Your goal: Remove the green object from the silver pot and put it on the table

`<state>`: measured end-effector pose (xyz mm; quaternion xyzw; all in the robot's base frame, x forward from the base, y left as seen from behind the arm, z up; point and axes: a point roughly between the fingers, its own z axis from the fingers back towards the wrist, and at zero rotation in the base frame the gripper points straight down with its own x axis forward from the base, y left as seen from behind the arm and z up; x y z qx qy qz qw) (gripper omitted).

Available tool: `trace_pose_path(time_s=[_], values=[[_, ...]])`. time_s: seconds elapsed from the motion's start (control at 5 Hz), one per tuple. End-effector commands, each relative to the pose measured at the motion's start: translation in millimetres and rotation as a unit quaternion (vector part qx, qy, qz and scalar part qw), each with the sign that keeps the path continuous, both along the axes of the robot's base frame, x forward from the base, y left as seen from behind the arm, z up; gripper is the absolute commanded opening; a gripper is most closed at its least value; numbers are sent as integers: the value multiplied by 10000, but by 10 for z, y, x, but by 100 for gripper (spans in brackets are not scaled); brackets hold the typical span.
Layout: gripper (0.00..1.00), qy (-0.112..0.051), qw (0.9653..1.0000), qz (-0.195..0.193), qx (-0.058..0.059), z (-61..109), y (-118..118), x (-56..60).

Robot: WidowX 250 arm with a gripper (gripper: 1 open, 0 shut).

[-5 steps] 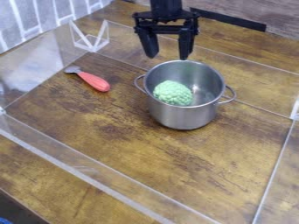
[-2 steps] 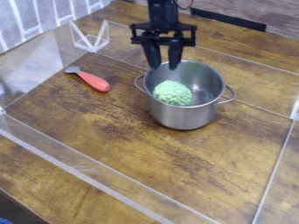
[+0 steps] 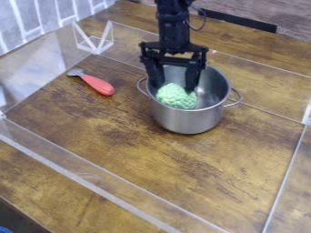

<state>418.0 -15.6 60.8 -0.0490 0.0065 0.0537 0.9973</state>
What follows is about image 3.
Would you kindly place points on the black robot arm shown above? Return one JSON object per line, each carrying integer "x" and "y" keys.
{"x": 175, "y": 9}

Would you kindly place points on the red handled metal spatula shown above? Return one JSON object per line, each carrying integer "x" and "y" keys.
{"x": 101, "y": 86}

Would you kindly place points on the silver metal pot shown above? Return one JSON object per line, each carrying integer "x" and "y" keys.
{"x": 215, "y": 96}

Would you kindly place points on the green bumpy toy vegetable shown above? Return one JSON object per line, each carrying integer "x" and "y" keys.
{"x": 172, "y": 95}

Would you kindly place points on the clear acrylic corner bracket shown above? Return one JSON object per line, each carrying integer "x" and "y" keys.
{"x": 90, "y": 43}

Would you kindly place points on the clear acrylic front barrier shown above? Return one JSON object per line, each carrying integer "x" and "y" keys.
{"x": 130, "y": 197}

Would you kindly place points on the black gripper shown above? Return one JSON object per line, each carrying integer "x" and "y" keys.
{"x": 173, "y": 49}

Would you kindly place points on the black strip on table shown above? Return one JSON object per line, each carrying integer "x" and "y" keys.
{"x": 237, "y": 20}

